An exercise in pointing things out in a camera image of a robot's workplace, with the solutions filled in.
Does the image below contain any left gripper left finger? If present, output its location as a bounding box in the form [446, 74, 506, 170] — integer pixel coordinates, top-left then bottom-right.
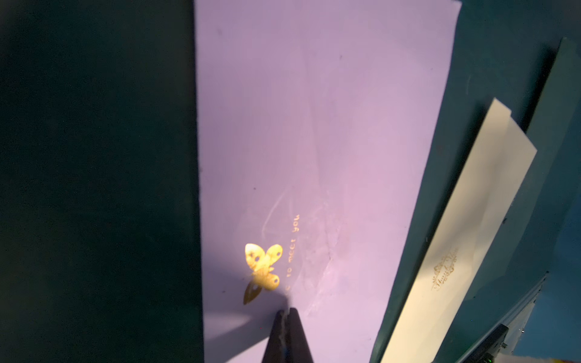
[262, 310, 286, 363]

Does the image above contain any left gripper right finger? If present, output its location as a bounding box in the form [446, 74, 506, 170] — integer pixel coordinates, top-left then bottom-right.
[287, 308, 314, 363]

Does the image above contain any purple envelope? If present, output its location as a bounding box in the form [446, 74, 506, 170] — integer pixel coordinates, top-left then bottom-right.
[195, 1, 461, 362]

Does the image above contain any dark green envelope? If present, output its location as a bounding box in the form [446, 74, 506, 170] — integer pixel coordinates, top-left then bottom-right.
[435, 38, 580, 362]

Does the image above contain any cream yellow envelope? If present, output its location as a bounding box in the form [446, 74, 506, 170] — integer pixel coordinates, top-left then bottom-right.
[382, 99, 537, 363]

